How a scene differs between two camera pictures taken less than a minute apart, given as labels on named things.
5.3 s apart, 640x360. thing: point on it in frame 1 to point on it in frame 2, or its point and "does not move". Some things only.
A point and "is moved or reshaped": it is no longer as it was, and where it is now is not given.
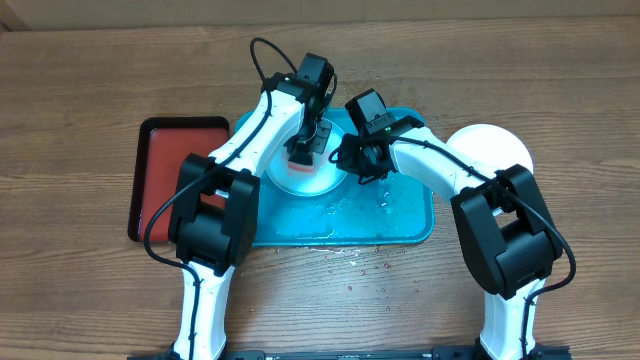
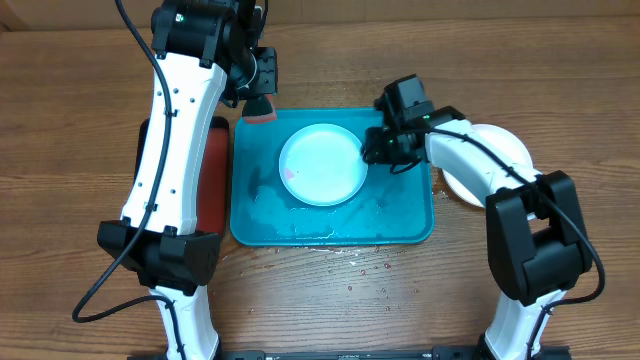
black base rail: [540, 353] does not move
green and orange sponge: [302, 162] is moved or reshaped
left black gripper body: [316, 138] to [261, 79]
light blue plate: [326, 172] is moved or reshaped
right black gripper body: [356, 164] to [384, 149]
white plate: [492, 145] does not move
